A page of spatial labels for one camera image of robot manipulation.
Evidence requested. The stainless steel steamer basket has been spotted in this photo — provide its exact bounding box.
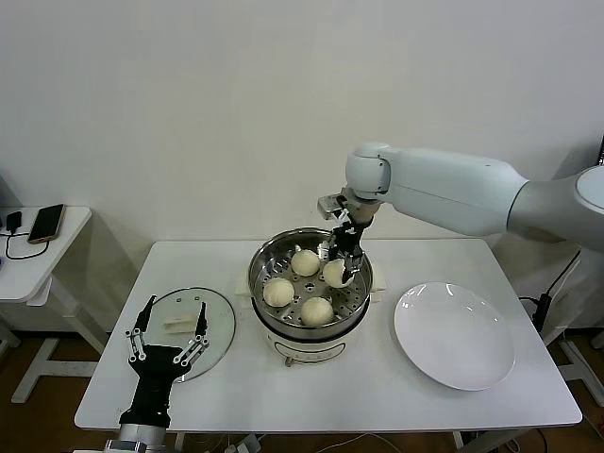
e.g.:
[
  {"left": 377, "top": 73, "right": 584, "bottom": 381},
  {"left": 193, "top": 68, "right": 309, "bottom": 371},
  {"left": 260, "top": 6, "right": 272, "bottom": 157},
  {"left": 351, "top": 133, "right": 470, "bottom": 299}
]
[{"left": 234, "top": 227, "right": 388, "bottom": 331}]

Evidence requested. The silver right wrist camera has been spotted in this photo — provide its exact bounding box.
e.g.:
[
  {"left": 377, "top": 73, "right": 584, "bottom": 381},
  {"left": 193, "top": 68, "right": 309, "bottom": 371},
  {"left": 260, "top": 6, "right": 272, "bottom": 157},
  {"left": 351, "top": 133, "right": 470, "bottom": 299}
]
[{"left": 316, "top": 192, "right": 353, "bottom": 221}]

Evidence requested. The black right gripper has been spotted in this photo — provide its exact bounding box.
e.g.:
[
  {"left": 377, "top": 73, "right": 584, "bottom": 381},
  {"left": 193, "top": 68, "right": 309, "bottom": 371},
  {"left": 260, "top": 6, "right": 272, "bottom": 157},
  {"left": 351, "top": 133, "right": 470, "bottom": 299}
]
[{"left": 316, "top": 221, "right": 374, "bottom": 288}]

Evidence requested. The smartphone with gold edge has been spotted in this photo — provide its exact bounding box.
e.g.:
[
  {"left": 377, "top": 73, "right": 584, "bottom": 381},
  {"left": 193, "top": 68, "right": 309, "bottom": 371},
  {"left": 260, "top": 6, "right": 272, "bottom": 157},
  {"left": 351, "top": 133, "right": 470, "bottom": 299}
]
[{"left": 26, "top": 203, "right": 66, "bottom": 245}]

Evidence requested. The white steamed baozi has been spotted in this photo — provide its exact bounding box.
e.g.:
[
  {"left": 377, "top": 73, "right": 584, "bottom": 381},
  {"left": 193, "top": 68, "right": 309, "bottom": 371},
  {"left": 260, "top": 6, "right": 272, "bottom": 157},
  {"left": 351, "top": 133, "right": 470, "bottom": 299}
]
[
  {"left": 290, "top": 248, "right": 321, "bottom": 278},
  {"left": 300, "top": 295, "right": 335, "bottom": 327},
  {"left": 261, "top": 277, "right": 294, "bottom": 308},
  {"left": 322, "top": 260, "right": 350, "bottom": 289}
]

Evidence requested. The white side table with laptop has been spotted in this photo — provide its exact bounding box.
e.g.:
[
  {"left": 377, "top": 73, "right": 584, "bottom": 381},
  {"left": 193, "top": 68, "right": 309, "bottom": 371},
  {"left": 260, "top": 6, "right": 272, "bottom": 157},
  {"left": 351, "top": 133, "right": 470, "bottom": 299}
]
[{"left": 542, "top": 235, "right": 604, "bottom": 407}]

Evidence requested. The black laptop cable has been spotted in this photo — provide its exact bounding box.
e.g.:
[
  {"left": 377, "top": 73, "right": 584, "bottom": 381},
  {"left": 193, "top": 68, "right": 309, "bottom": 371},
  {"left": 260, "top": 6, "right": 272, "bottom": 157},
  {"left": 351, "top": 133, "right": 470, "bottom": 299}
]
[{"left": 518, "top": 247, "right": 584, "bottom": 303}]

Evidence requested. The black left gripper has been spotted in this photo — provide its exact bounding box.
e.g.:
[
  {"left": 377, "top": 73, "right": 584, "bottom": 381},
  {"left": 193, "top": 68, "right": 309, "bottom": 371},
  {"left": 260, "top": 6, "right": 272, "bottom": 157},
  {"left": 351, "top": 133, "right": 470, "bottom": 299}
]
[{"left": 117, "top": 294, "right": 211, "bottom": 428}]

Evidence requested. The white round plate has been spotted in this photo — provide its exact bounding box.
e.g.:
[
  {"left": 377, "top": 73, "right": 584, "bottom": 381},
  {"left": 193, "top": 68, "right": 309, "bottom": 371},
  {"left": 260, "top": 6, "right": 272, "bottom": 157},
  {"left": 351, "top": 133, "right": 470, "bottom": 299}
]
[{"left": 393, "top": 281, "right": 516, "bottom": 392}]

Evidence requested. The white power strip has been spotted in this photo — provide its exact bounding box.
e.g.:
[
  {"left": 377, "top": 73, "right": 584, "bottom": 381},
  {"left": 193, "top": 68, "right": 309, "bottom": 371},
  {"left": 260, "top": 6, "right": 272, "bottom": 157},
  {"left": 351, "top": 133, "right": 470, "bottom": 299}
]
[{"left": 228, "top": 432, "right": 265, "bottom": 453}]

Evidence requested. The thin black charger cable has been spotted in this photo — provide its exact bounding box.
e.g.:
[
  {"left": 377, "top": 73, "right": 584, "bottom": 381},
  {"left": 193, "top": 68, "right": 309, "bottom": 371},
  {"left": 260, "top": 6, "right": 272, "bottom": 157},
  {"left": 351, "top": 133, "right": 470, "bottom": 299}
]
[{"left": 3, "top": 229, "right": 51, "bottom": 261}]

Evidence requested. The white electric steamer pot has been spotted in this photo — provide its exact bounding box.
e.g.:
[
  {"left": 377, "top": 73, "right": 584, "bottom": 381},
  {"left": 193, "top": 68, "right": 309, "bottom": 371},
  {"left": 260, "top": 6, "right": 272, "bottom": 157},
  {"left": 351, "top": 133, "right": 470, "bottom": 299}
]
[{"left": 240, "top": 282, "right": 378, "bottom": 368}]

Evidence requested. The round glass lid cream handle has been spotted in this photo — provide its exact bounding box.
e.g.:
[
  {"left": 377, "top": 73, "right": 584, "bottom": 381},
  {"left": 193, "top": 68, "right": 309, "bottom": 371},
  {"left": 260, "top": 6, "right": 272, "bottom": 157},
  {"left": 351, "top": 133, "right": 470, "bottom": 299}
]
[{"left": 128, "top": 286, "right": 236, "bottom": 382}]

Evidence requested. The white side table with phone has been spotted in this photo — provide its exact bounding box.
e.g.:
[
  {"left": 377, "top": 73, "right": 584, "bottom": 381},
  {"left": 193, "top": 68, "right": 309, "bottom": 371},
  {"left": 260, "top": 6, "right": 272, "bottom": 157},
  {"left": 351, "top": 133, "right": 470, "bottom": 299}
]
[{"left": 0, "top": 206, "right": 110, "bottom": 405}]

